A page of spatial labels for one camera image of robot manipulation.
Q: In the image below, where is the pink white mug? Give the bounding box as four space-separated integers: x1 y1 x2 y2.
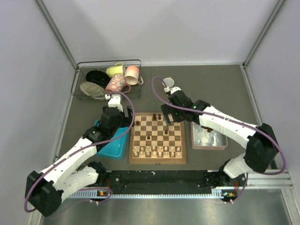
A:
124 65 139 85

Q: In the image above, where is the brown mug white inside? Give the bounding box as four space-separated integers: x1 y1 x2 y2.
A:
163 77 175 88

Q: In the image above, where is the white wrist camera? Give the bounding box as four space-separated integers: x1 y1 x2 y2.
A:
164 86 181 95
105 94 124 112

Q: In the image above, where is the dark pieces pile in tin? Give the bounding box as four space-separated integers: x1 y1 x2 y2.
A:
201 126 213 133

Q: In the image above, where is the grey speckled plate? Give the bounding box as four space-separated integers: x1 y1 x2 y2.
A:
79 82 106 100

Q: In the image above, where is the pink metal tin tray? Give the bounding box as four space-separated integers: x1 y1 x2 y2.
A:
191 123 228 150

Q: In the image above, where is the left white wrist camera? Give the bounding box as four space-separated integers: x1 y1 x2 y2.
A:
105 94 124 112

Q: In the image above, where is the yellow mug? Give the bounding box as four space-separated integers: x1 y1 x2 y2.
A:
105 62 126 78

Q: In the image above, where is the blue plastic tray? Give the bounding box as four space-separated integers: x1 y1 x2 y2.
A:
96 132 130 159

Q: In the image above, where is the black ridged bowl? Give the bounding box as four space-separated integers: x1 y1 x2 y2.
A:
86 70 111 88

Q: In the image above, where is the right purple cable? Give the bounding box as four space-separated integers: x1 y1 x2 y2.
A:
151 76 287 204

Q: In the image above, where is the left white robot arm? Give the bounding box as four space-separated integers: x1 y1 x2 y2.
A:
24 105 135 217

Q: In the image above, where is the black wire dish rack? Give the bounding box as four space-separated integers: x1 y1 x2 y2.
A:
71 59 142 100

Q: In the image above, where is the pink floral mug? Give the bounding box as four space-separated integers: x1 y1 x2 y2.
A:
105 74 131 93

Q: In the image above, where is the wooden chess board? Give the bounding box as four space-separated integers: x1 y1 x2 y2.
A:
129 112 187 165

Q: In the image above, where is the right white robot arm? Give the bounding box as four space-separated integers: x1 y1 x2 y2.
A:
161 87 278 186

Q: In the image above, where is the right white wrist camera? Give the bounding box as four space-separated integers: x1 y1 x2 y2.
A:
164 86 181 95

